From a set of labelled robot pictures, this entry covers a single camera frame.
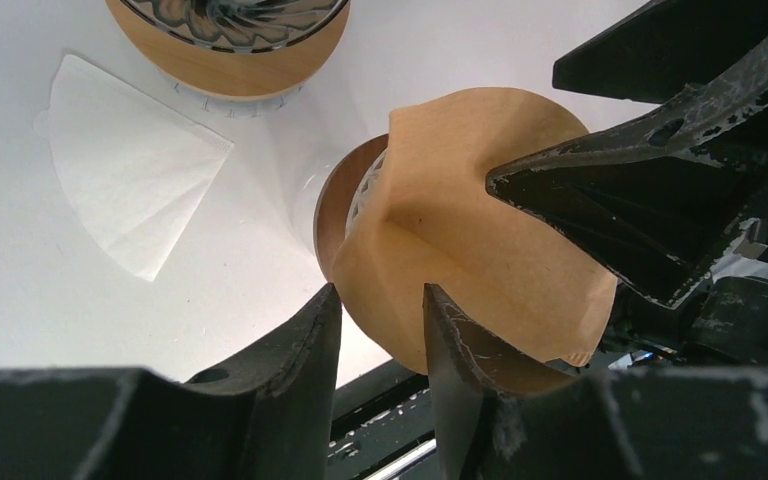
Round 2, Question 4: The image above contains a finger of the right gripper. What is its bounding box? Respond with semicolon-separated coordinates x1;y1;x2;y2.
486;36;768;308
552;0;768;104

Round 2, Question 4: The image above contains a clear glass with brown band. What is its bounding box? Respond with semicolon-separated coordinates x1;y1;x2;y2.
278;148;342;256

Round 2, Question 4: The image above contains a brown paper coffee filter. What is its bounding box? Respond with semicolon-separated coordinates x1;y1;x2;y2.
329;87;617;374

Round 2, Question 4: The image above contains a white paper coffee filter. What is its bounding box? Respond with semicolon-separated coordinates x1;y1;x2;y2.
45;54;234;282

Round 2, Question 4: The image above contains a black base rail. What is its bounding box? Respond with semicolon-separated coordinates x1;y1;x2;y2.
324;360;442;479

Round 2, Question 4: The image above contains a light wooden ring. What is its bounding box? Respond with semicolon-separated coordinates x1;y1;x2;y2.
104;0;352;102

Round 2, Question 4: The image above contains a grey ribbed glass dripper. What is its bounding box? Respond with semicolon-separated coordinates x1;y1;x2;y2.
120;0;348;54

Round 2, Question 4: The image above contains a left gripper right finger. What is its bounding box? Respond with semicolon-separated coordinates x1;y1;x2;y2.
423;284;768;479

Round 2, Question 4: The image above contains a grey glass carafe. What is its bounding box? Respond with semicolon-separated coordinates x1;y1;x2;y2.
161;73;304;118

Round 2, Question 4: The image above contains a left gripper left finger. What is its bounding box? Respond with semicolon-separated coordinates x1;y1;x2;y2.
0;284;342;479

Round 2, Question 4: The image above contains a dark wooden ring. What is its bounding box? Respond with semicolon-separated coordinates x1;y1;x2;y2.
312;133;391;283

